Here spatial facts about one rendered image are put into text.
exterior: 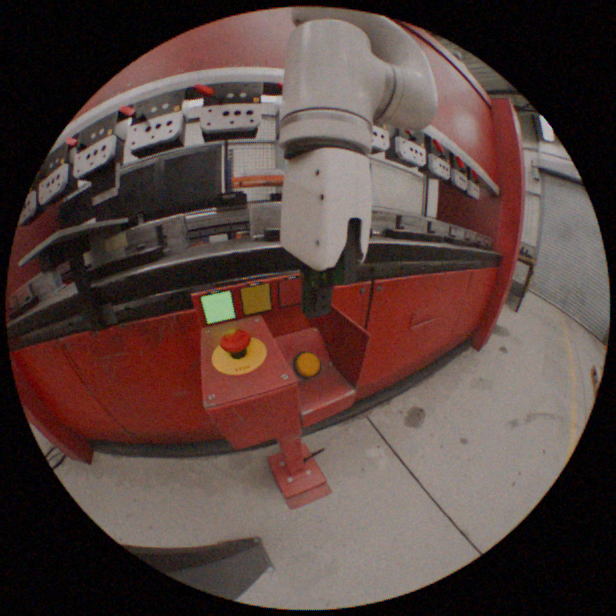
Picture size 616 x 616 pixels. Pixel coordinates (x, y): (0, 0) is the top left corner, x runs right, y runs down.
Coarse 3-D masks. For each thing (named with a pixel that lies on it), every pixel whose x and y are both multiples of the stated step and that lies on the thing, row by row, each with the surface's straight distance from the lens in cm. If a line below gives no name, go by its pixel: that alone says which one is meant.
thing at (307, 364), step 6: (306, 354) 31; (312, 354) 31; (300, 360) 30; (306, 360) 30; (312, 360) 31; (318, 360) 31; (300, 366) 30; (306, 366) 30; (312, 366) 30; (318, 366) 31; (300, 372) 30; (306, 372) 30; (312, 372) 30
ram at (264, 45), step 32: (192, 32) 87; (224, 32) 83; (256, 32) 82; (288, 32) 85; (160, 64) 76; (192, 64) 71; (224, 64) 69; (256, 64) 68; (448, 64) 165; (96, 96) 84; (192, 96) 69; (448, 96) 132; (448, 128) 114; (480, 128) 166; (480, 160) 149
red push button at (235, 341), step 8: (224, 336) 24; (232, 336) 23; (240, 336) 23; (248, 336) 23; (224, 344) 23; (232, 344) 22; (240, 344) 22; (248, 344) 23; (232, 352) 23; (240, 352) 24
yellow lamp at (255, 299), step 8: (248, 288) 30; (256, 288) 30; (264, 288) 30; (248, 296) 30; (256, 296) 31; (264, 296) 31; (248, 304) 31; (256, 304) 31; (264, 304) 32; (248, 312) 32
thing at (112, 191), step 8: (104, 168) 68; (112, 168) 66; (96, 176) 70; (104, 176) 67; (112, 176) 65; (96, 184) 69; (104, 184) 67; (112, 184) 65; (96, 192) 68; (104, 192) 66; (112, 192) 65; (96, 200) 69
